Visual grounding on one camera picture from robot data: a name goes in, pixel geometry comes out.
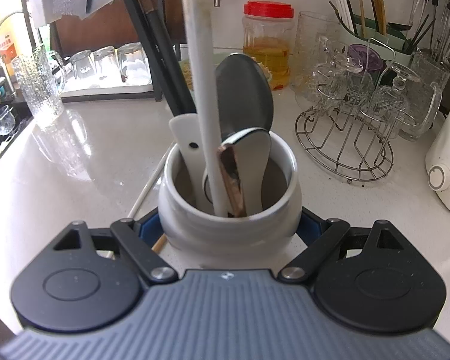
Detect large steel spoon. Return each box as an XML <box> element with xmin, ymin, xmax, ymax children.
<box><xmin>214</xmin><ymin>53</ymin><xmax>274</xmax><ymax>143</ymax></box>

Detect black dish rack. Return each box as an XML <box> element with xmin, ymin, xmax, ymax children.
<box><xmin>20</xmin><ymin>0</ymin><xmax>166</xmax><ymax>102</ymax></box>

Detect brown cutting board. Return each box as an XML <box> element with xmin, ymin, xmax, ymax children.
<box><xmin>54</xmin><ymin>0</ymin><xmax>190</xmax><ymax>51</ymax></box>

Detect tall textured glass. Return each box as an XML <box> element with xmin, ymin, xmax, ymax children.
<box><xmin>11</xmin><ymin>47</ymin><xmax>66</xmax><ymax>126</ymax></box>

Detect yellow oil jug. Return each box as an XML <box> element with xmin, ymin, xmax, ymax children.
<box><xmin>0</xmin><ymin>15</ymin><xmax>34</xmax><ymax>79</ymax></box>

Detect small wine glass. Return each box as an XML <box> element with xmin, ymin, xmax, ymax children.
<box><xmin>0</xmin><ymin>105</ymin><xmax>16</xmax><ymax>135</ymax></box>

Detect textured glass mug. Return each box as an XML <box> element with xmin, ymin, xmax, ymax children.
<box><xmin>397</xmin><ymin>50</ymin><xmax>450</xmax><ymax>141</ymax></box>

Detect brown chopsticks with copper spoon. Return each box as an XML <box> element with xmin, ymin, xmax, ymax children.
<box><xmin>217</xmin><ymin>144</ymin><xmax>246</xmax><ymax>218</ymax></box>

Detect plain white ceramic spoon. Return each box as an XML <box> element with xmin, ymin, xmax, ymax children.
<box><xmin>169</xmin><ymin>113</ymin><xmax>207</xmax><ymax>205</ymax></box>

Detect curved steel faucet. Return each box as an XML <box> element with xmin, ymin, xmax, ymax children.
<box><xmin>0</xmin><ymin>10</ymin><xmax>29</xmax><ymax>79</ymax></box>

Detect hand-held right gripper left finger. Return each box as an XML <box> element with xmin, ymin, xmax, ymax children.
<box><xmin>52</xmin><ymin>211</ymin><xmax>179</xmax><ymax>285</ymax></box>

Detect textured glass pitcher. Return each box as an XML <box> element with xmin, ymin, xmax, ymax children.
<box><xmin>290</xmin><ymin>11</ymin><xmax>351</xmax><ymax>98</ymax></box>

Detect wire cup rack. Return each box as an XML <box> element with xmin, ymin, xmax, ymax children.
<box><xmin>294</xmin><ymin>60</ymin><xmax>417</xmax><ymax>184</ymax></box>

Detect white ceramic mug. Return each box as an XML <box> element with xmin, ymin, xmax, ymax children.
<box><xmin>157</xmin><ymin>135</ymin><xmax>302</xmax><ymax>250</ymax></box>

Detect small clear glass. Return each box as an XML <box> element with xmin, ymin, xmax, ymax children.
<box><xmin>117</xmin><ymin>42</ymin><xmax>151</xmax><ymax>83</ymax></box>
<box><xmin>93</xmin><ymin>46</ymin><xmax>121</xmax><ymax>79</ymax></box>
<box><xmin>70</xmin><ymin>50</ymin><xmax>96</xmax><ymax>80</ymax></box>

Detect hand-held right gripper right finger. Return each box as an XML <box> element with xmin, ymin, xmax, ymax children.
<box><xmin>277</xmin><ymin>206</ymin><xmax>406</xmax><ymax>285</ymax></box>

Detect white drain tray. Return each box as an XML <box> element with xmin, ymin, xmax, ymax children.
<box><xmin>60</xmin><ymin>54</ymin><xmax>162</xmax><ymax>100</ymax></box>

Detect red-lidded plastic jar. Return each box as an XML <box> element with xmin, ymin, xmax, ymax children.
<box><xmin>242</xmin><ymin>1</ymin><xmax>296</xmax><ymax>91</ymax></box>

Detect white rack caddy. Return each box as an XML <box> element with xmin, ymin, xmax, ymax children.
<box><xmin>26</xmin><ymin>0</ymin><xmax>61</xmax><ymax>27</ymax></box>

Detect white dark-rimmed ceramic spoon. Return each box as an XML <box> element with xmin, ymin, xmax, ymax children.
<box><xmin>202</xmin><ymin>127</ymin><xmax>272</xmax><ymax>212</ymax></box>

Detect purple lid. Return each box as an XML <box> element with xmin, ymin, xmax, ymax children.
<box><xmin>347</xmin><ymin>43</ymin><xmax>381</xmax><ymax>74</ymax></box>

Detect crystal stemmed glass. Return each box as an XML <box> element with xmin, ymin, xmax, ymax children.
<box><xmin>367</xmin><ymin>64</ymin><xmax>422</xmax><ymax>136</ymax></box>
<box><xmin>315</xmin><ymin>35</ymin><xmax>374</xmax><ymax>107</ymax></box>

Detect green plastic basket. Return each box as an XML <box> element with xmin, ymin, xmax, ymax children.
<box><xmin>180</xmin><ymin>47</ymin><xmax>274</xmax><ymax>91</ymax></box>

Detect white chopstick beige end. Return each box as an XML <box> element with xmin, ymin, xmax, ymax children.
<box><xmin>179</xmin><ymin>0</ymin><xmax>231</xmax><ymax>217</ymax></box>

